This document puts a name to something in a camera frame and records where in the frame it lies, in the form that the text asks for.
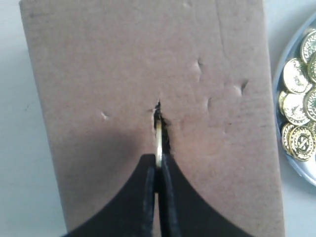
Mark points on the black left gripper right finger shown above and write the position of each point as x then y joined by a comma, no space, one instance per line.
183,212

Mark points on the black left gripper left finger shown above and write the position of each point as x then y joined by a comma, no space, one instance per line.
130,213

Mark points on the brown cardboard slotted box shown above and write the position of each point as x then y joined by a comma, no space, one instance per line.
101,67

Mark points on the round silver metal plate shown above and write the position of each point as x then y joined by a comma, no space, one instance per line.
294,89

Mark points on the gold coin edgewise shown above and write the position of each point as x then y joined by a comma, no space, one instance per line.
159,149

